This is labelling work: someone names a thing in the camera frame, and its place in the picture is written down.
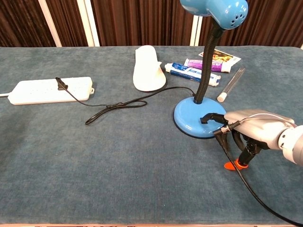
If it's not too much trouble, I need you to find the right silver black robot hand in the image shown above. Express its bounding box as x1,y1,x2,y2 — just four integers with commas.
200,109,296,171

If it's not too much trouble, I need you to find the blue desk lamp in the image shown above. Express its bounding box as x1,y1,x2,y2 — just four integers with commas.
173,0,249,140

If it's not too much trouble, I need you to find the clear tube with white cap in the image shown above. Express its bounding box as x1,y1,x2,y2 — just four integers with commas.
216,67,246,103

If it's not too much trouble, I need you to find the purple white toothpaste tube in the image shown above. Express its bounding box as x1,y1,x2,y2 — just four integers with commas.
184,58,232,73

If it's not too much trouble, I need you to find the printed photo card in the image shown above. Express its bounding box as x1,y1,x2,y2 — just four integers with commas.
198,48,242,66

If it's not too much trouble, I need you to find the blue white toothpaste tube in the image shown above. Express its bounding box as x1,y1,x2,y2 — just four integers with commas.
164,62,222,87

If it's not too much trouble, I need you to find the white slipper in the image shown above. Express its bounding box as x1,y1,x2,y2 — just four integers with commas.
132,44,167,92

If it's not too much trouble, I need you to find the dark pleated curtain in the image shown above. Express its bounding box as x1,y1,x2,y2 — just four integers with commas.
0,0,303,49

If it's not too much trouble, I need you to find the blue plush table mat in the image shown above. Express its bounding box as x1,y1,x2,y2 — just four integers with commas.
0,45,303,225

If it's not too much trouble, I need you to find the white power strip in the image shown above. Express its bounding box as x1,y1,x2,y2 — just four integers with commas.
8,76,95,106

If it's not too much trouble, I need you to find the thin grey hand cable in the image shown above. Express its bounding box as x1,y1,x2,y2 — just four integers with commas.
238,113,296,127

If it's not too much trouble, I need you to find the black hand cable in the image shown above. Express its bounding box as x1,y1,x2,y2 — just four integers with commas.
213,121,303,227

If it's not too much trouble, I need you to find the white frame post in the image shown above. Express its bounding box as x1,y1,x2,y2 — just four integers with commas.
189,15,203,47
76,0,101,47
37,0,63,48

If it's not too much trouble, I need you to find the black power cord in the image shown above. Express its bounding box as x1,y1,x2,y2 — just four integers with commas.
55,77,196,126

